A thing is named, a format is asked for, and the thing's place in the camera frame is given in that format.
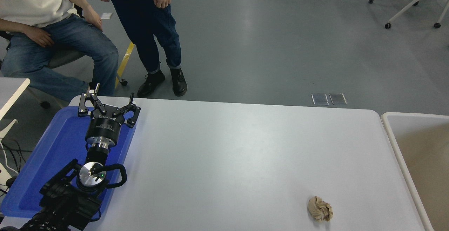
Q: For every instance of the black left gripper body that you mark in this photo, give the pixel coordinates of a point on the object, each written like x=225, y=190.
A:
x=104, y=127

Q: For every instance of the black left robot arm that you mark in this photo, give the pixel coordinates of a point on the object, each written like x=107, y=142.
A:
x=66, y=203

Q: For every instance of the person's right forearm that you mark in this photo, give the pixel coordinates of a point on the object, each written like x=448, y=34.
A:
x=14, y=25

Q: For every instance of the clear floor plate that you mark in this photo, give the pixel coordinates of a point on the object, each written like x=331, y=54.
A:
x=320, y=99
x=338, y=99

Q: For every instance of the blue plastic tray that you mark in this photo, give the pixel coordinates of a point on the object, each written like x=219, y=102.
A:
x=52, y=153

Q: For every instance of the person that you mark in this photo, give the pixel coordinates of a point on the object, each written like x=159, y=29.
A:
x=151, y=24
x=70, y=45

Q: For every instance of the white paper card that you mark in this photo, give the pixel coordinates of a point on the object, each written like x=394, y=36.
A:
x=107, y=15

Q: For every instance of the small white side table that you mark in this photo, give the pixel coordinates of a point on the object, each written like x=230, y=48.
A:
x=8, y=90

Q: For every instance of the white power strip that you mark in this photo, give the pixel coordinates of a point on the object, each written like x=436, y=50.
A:
x=6, y=175

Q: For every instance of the crumpled tan paper ball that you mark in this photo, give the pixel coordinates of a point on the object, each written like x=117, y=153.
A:
x=320, y=209

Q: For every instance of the white rolling chair base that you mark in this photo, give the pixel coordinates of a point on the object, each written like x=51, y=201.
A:
x=387, y=25

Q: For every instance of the large pale bin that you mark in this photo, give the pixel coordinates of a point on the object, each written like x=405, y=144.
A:
x=428, y=160

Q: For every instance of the white bracket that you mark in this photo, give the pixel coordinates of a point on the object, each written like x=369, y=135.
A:
x=7, y=127

